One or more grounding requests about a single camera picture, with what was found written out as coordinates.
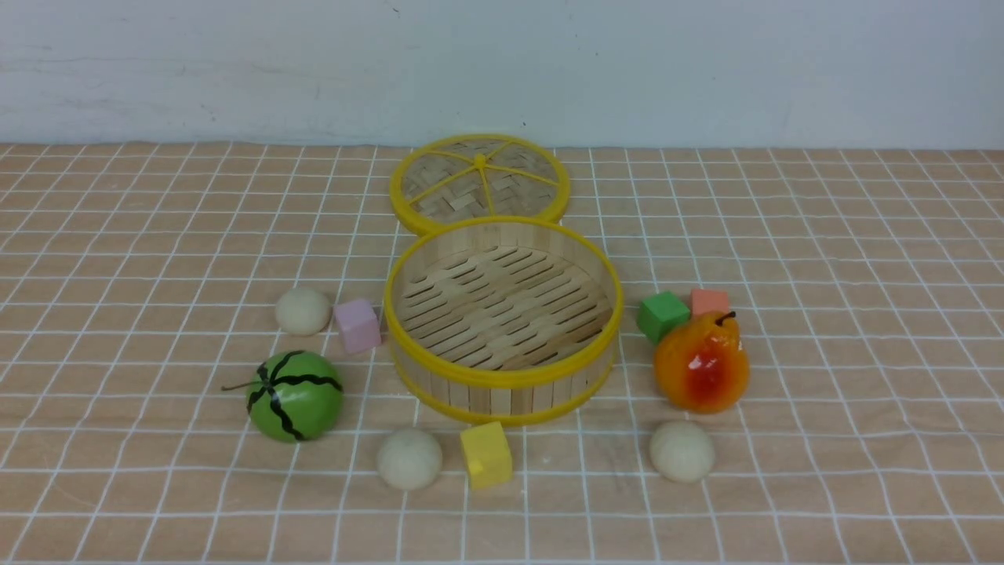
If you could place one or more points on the salmon cube block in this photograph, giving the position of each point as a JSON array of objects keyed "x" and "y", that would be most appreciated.
[{"x": 707, "y": 300}]

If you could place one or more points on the orange toy pear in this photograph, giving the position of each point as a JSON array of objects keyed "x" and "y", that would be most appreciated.
[{"x": 702, "y": 366}]

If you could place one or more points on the white bun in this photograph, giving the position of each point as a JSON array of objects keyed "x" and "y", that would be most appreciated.
[
  {"x": 409, "y": 459},
  {"x": 303, "y": 311},
  {"x": 682, "y": 451}
]

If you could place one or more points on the green toy watermelon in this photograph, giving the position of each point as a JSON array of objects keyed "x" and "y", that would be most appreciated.
[{"x": 294, "y": 396}]

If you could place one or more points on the pink cube block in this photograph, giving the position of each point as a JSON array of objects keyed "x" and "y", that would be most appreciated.
[{"x": 358, "y": 326}]

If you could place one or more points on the bamboo steamer lid yellow rim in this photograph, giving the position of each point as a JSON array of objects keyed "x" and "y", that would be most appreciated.
[{"x": 477, "y": 175}]

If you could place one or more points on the bamboo steamer tray yellow rim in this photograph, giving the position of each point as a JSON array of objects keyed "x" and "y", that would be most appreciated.
[{"x": 506, "y": 319}]

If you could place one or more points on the green cube block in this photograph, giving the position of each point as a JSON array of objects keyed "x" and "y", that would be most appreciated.
[{"x": 659, "y": 314}]

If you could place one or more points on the orange checkered tablecloth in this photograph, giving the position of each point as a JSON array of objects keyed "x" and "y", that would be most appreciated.
[{"x": 139, "y": 279}]

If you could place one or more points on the yellow cube block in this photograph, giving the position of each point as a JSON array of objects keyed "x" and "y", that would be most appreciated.
[{"x": 487, "y": 455}]

